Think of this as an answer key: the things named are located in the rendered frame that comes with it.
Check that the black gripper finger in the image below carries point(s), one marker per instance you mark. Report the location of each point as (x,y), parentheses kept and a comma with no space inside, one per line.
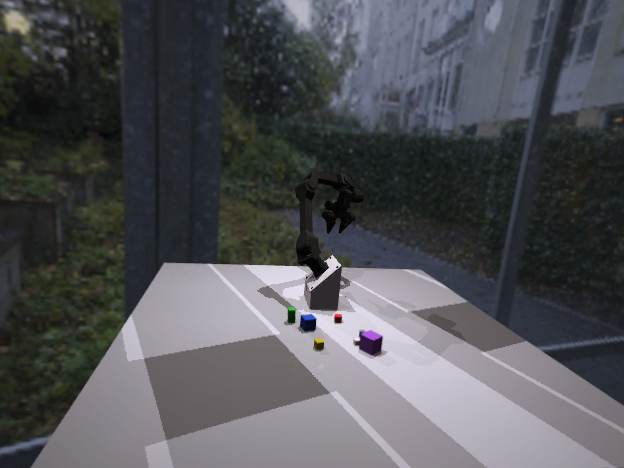
(344,223)
(330,225)

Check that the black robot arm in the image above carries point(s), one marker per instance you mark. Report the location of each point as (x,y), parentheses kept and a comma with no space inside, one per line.
(307,243)

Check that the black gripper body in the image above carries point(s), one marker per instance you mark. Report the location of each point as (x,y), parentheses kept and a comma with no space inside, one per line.
(340,212)

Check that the purple cube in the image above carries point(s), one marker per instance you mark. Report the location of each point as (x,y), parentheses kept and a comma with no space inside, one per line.
(370,342)

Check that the blue block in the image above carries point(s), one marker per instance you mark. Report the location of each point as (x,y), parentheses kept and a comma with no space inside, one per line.
(308,322)

